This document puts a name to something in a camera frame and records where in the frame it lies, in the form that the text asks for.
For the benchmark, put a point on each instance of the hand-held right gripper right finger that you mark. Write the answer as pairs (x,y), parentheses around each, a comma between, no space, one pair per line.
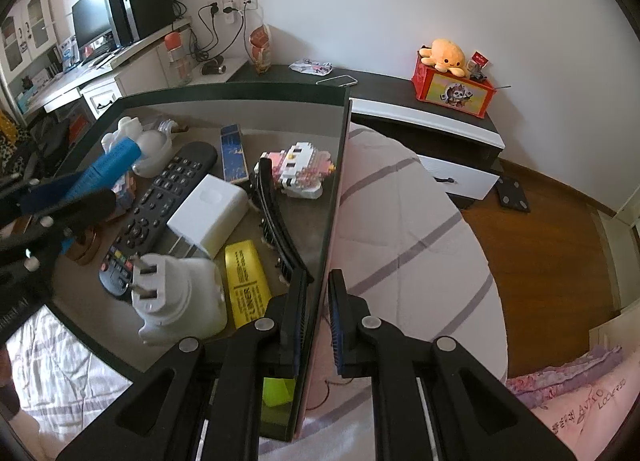
(339,331)

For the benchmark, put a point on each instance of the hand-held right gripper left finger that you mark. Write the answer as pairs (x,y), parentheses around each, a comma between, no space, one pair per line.
(299,321)

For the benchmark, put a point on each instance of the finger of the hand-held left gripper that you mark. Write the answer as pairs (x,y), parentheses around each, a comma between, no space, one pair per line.
(85,213)
(45,193)

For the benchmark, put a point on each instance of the small copper-lidded jar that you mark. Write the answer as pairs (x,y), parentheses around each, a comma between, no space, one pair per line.
(82,248)

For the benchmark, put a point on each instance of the small pink block toy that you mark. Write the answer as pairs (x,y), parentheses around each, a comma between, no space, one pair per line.
(125,191)

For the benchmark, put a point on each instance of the yellow highlighter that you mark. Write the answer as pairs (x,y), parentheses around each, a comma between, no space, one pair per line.
(245,281)

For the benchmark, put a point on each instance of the black remote control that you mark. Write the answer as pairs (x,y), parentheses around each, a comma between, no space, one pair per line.
(155,201)

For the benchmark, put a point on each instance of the white round gadget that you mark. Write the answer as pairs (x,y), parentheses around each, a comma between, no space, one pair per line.
(145,146)

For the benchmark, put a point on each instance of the white plug adapter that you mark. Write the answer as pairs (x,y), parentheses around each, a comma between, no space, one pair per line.
(180,301)

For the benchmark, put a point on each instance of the clear plastic bottle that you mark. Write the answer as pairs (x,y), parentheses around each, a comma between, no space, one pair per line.
(170,126)

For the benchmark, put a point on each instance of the white charger block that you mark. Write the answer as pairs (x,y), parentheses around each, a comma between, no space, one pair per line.
(207,216)

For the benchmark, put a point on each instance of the pink cardboard box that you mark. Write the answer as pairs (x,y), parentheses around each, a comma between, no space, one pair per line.
(197,133)

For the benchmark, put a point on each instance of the pink white block toy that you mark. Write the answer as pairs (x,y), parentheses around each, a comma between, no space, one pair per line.
(300,166)

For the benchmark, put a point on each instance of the dark patterned case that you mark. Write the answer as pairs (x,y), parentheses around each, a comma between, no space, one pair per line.
(233,153)

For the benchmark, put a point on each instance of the person's left forearm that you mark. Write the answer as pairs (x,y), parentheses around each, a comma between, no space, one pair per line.
(6,376)

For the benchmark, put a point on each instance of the black office chair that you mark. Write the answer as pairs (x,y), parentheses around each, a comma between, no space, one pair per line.
(45,141)

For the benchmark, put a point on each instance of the white desk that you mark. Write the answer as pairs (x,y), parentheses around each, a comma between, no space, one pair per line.
(100,76)

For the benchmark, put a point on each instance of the blue white box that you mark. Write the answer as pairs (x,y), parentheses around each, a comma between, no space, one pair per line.
(70,53)

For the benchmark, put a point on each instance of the white hutch cabinet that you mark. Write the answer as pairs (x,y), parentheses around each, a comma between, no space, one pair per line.
(25,36)

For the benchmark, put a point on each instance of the black computer monitor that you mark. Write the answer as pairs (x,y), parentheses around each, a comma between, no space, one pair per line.
(90,21)

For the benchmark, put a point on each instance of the orange-capped clear bottle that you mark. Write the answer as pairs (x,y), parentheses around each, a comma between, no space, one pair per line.
(177,58)

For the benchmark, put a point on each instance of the black cylindrical device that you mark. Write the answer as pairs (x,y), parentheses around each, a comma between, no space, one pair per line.
(215,67)

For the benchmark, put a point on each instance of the white side table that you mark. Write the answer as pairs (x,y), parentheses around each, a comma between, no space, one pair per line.
(235,72)

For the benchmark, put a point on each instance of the black computer tower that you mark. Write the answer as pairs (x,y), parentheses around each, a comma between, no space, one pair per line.
(140,3)

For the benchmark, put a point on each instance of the black floor scale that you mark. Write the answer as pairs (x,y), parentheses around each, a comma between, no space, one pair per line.
(512,193)

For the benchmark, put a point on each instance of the orange snack bag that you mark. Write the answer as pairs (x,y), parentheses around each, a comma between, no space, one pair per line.
(260,48)

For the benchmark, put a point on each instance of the pink embroidered quilt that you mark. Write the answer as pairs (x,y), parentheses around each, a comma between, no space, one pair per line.
(575,411)

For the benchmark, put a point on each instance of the black white TV stand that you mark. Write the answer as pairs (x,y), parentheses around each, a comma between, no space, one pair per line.
(390,86)

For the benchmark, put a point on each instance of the printed plastic packet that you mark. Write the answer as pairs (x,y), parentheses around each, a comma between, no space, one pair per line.
(310,67)

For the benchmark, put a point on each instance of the red storage box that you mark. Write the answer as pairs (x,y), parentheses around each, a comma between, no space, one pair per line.
(452,91)

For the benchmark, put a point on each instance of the orange octopus plush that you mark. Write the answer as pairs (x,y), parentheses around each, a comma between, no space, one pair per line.
(447,56)

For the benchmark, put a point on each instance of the cream wardrobe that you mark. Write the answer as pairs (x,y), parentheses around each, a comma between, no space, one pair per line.
(625,221)

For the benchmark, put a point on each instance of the white wall socket panel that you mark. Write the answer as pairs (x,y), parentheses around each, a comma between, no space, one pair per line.
(235,3)

